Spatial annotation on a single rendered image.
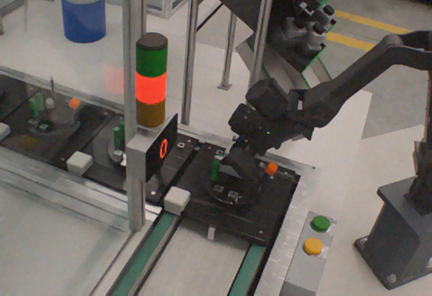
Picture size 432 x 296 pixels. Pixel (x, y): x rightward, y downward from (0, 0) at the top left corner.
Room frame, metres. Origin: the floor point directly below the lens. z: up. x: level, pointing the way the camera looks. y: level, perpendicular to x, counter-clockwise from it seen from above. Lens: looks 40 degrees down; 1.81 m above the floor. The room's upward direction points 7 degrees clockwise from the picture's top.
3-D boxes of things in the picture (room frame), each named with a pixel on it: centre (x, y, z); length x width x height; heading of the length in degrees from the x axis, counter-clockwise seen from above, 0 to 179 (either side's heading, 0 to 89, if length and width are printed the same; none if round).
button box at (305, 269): (0.68, -0.23, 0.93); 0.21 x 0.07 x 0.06; 163
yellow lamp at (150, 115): (0.68, 0.12, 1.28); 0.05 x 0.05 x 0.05
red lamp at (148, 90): (0.68, 0.12, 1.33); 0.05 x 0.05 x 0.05
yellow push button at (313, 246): (0.68, -0.23, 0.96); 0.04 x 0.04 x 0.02
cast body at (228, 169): (0.83, -0.04, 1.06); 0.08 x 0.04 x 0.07; 73
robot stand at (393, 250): (0.76, -0.45, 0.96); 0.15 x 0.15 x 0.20; 28
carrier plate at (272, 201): (0.82, -0.05, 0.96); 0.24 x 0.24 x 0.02; 73
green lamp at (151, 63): (0.68, 0.12, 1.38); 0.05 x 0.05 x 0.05
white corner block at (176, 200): (0.76, 0.08, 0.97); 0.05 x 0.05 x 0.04; 73
